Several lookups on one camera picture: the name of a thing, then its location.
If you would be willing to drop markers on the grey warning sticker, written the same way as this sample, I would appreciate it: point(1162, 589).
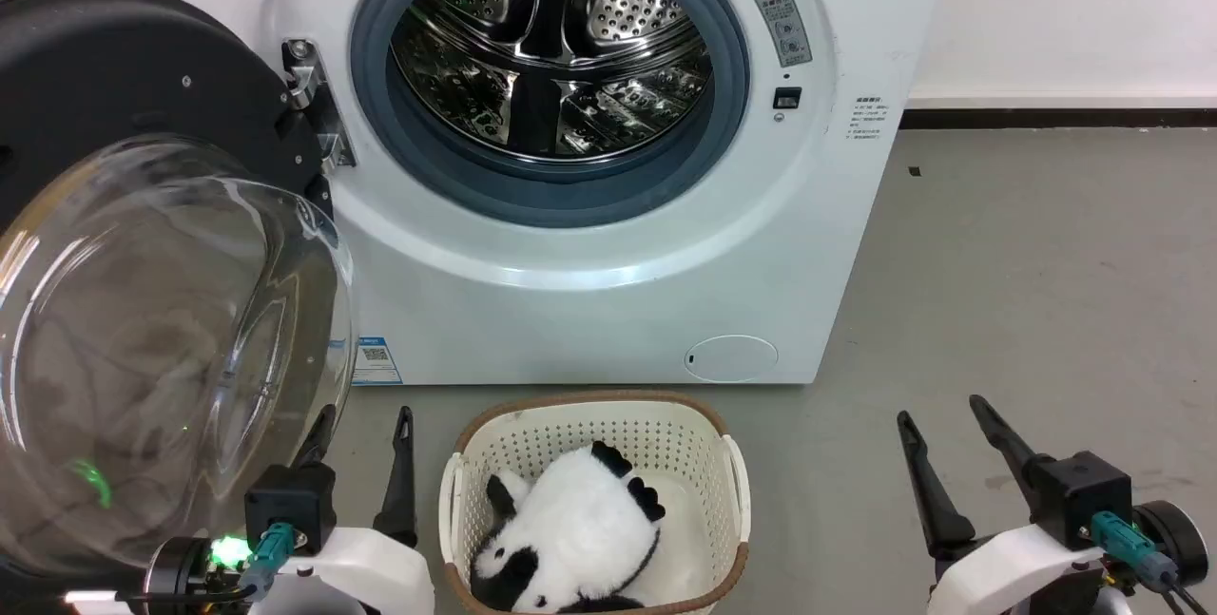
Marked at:
point(782, 23)

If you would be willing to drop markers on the black wall baseboard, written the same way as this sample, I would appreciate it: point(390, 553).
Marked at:
point(1055, 118)

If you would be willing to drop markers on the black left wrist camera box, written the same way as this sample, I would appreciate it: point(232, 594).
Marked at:
point(290, 506)

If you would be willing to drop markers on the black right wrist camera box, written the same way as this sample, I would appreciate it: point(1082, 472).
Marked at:
point(1079, 496)

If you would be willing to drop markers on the small printed text label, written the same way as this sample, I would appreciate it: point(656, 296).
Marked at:
point(865, 121)

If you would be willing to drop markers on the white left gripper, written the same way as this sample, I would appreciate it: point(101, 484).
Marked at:
point(371, 577)

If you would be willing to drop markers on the black round glass washer door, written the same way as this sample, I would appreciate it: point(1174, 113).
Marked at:
point(143, 311)

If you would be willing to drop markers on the cream plastic laundry basket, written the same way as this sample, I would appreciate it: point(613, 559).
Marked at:
point(704, 463)

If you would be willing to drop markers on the black door latch slot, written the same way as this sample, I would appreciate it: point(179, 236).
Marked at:
point(786, 98)

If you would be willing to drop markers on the metal door hinge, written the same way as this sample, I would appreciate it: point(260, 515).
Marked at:
point(314, 102)

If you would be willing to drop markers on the blue energy label sticker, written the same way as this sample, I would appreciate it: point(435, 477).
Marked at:
point(376, 362)

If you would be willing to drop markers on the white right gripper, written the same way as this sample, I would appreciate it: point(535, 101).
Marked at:
point(1008, 577)

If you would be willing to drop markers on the round white filter cover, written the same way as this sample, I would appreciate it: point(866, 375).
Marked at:
point(731, 357)

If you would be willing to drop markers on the stainless steel washer drum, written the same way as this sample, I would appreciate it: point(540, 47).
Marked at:
point(551, 54)

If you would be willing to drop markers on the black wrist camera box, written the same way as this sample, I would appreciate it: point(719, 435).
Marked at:
point(290, 506)
point(1079, 496)

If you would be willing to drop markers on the white front-load washing machine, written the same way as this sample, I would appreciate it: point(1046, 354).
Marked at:
point(589, 311)

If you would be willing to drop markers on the black and white panda plush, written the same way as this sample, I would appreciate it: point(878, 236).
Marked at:
point(580, 529)

